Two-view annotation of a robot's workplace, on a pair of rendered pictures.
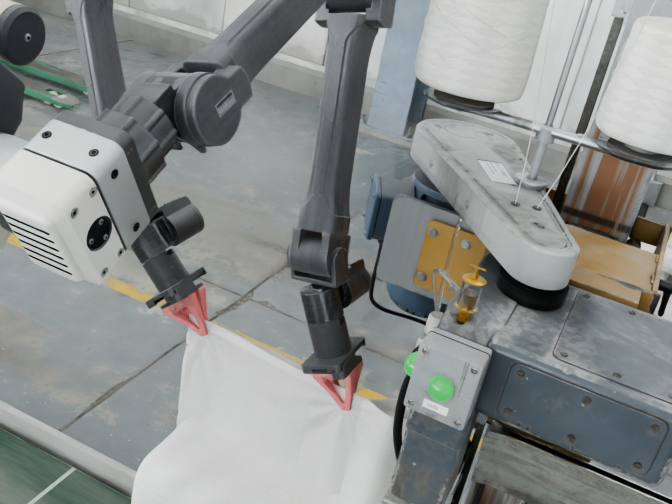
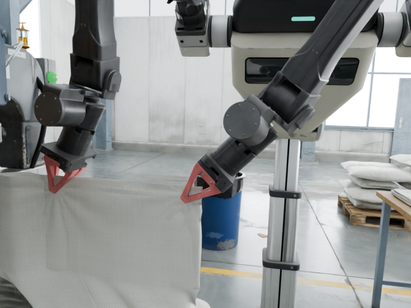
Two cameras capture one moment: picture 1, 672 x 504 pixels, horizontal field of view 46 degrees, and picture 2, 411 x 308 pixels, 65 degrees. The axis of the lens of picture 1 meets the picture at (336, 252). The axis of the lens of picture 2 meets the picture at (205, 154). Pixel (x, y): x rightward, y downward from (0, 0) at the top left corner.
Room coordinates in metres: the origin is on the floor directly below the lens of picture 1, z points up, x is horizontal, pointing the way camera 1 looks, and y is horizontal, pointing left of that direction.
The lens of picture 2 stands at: (1.67, 0.12, 1.22)
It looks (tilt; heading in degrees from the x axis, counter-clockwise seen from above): 8 degrees down; 170
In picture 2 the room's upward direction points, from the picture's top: 2 degrees clockwise
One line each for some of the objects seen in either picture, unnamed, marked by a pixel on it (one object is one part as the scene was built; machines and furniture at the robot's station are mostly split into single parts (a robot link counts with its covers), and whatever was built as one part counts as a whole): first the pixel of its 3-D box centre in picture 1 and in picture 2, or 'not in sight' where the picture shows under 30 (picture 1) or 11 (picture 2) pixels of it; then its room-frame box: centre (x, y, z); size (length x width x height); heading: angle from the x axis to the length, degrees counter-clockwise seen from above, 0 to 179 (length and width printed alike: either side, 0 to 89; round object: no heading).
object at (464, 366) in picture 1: (447, 378); (37, 77); (0.76, -0.16, 1.28); 0.08 x 0.05 x 0.09; 70
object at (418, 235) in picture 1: (464, 260); not in sight; (1.20, -0.22, 1.23); 0.28 x 0.07 x 0.16; 70
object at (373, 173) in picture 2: not in sight; (379, 173); (-1.51, 2.69, 0.57); 0.66 x 0.42 x 0.13; 62
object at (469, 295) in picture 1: (470, 293); (22, 38); (0.82, -0.17, 1.37); 0.03 x 0.02 x 0.03; 70
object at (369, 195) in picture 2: not in sight; (378, 194); (-1.47, 2.68, 0.33); 0.66 x 0.43 x 0.13; 70
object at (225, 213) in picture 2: not in sight; (218, 208); (-1.15, 0.77, 0.32); 0.51 x 0.48 x 0.65; 160
